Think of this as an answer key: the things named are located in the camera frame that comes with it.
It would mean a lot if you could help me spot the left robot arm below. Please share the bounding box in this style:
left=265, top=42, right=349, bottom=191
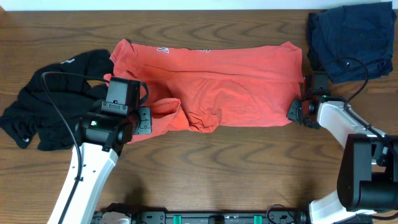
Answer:
left=49, top=77, right=152, bottom=223

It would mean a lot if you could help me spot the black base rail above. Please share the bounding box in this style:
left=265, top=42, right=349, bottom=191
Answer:
left=91, top=203, right=310, bottom=224

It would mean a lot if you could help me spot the black t-shirt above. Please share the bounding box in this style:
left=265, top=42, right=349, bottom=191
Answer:
left=1, top=49, right=114, bottom=151

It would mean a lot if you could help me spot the folded navy blue garment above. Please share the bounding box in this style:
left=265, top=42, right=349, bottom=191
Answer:
left=307, top=2, right=397, bottom=83

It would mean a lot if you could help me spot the red printed t-shirt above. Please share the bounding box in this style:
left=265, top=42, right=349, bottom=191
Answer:
left=110, top=40, right=303, bottom=137

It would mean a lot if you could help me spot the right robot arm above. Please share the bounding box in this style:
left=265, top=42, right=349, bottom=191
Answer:
left=287, top=72, right=397, bottom=223

